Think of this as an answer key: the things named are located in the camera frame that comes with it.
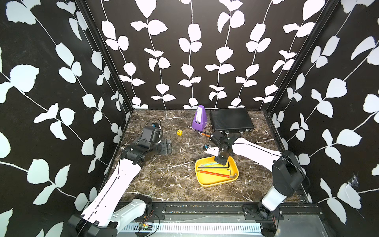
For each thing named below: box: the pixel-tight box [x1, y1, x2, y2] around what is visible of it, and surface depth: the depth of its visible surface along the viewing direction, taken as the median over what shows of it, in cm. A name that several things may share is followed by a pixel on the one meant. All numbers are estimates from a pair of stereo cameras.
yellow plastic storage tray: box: [194, 156, 240, 188], surface depth 90 cm
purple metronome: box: [191, 104, 208, 132], surface depth 104 cm
